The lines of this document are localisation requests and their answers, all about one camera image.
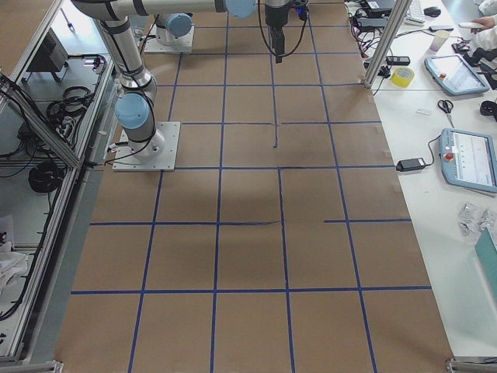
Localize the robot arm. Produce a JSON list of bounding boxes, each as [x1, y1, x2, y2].
[[72, 1, 260, 166], [155, 12, 193, 47]]

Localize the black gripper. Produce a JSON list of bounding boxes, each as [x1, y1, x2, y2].
[[265, 4, 290, 64]]

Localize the blue teach pendant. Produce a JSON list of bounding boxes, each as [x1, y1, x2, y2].
[[424, 54, 489, 96], [439, 128, 496, 193]]

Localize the aluminium frame post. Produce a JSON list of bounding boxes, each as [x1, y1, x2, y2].
[[363, 0, 412, 89]]

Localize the yellow tape roll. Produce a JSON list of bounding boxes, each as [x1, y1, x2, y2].
[[391, 67, 415, 88]]

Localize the blue teach pendant far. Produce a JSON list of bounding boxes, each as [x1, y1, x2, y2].
[[424, 54, 489, 96]]

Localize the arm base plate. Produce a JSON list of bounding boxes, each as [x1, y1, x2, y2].
[[144, 26, 195, 54], [112, 121, 181, 172]]

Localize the black handled scissors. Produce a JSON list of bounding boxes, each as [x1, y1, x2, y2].
[[437, 99, 454, 128]]

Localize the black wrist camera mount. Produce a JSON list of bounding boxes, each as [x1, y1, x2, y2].
[[291, 0, 308, 22]]

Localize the blue teach pendant near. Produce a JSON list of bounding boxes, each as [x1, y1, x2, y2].
[[439, 128, 496, 193]]

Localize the black power adapter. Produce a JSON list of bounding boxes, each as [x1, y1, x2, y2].
[[395, 157, 427, 172]]

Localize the white paper cup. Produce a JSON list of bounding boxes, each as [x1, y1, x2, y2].
[[429, 30, 450, 52]]

